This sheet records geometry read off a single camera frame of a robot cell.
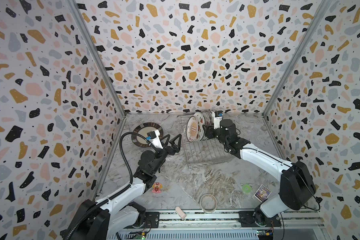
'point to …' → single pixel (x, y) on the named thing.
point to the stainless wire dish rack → (207, 152)
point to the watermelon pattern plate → (200, 122)
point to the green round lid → (246, 188)
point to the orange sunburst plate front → (192, 129)
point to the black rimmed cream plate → (142, 129)
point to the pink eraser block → (180, 213)
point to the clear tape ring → (208, 203)
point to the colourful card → (262, 193)
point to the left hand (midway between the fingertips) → (175, 133)
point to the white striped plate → (212, 116)
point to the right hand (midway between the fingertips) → (204, 122)
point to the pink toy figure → (156, 187)
